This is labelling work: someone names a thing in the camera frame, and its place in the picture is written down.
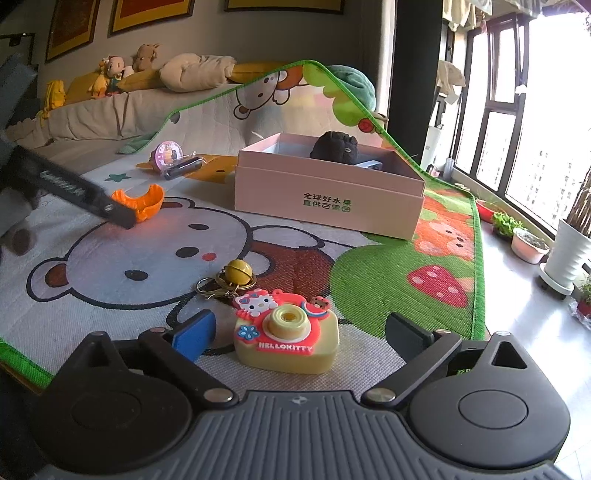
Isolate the black plush toy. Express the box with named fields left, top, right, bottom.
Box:
left=310, top=130, right=360, bottom=164

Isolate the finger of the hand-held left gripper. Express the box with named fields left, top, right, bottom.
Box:
left=11, top=145, right=138, bottom=230

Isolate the yellow camera toy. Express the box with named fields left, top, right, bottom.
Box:
left=232, top=288, right=340, bottom=376

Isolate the gold keyring clasp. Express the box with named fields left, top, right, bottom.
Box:
left=195, top=270, right=241, bottom=301

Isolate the yellow cushion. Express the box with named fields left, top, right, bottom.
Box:
left=230, top=62, right=288, bottom=85
left=65, top=69, right=162, bottom=104

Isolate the yellow small bag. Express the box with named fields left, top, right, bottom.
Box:
left=44, top=79, right=66, bottom=121

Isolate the dark grey cylinder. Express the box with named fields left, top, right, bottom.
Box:
left=163, top=157, right=204, bottom=180

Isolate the white tall container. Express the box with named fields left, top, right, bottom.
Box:
left=422, top=124, right=444, bottom=169

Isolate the tall plant in white pot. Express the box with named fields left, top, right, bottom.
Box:
left=538, top=161, right=591, bottom=301

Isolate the pink rectangular planter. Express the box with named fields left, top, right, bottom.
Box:
left=512, top=227, right=550, bottom=265

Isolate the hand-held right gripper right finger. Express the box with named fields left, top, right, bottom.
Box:
left=361, top=312, right=532, bottom=407

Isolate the black window frame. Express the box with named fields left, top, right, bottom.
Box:
left=443, top=0, right=591, bottom=241

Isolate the printed cartoon play mat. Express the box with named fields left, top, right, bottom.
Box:
left=0, top=60, right=488, bottom=402

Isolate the brown plush toy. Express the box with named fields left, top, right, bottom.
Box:
left=133, top=43, right=162, bottom=72

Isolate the pink cardboard box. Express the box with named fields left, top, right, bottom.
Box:
left=232, top=132, right=426, bottom=241

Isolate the cream pillow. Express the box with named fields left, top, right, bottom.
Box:
left=159, top=53, right=236, bottom=92

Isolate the orange plastic shell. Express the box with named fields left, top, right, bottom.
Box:
left=111, top=184, right=165, bottom=223

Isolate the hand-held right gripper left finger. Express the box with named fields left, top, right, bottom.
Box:
left=62, top=310, right=234, bottom=408

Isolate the pink round toy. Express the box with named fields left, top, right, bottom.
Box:
left=150, top=141, right=185, bottom=174

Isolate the teal leaf cushion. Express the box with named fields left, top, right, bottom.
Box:
left=115, top=131, right=158, bottom=155

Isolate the pink-faced doll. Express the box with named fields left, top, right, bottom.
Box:
left=104, top=55, right=134, bottom=95

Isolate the green plush cushion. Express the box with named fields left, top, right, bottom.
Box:
left=328, top=64, right=376, bottom=112

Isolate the framed wall picture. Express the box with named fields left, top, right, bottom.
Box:
left=225, top=0, right=345, bottom=12
left=110, top=0, right=195, bottom=35
left=46, top=0, right=100, bottom=63

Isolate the yellow bell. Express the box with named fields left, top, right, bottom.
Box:
left=225, top=259, right=256, bottom=284

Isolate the beige hanging cloth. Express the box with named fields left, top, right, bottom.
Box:
left=438, top=59, right=467, bottom=93

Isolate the yellow duck plush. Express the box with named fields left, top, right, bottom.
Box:
left=90, top=69, right=112, bottom=99

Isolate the small green potted plant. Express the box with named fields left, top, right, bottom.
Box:
left=492, top=210, right=525, bottom=238

